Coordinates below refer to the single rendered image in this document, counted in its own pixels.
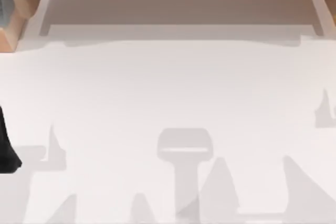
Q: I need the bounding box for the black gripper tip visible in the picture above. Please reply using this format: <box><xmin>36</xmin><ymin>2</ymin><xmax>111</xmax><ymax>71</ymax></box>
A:
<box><xmin>0</xmin><ymin>106</ymin><xmax>23</xmax><ymax>175</ymax></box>

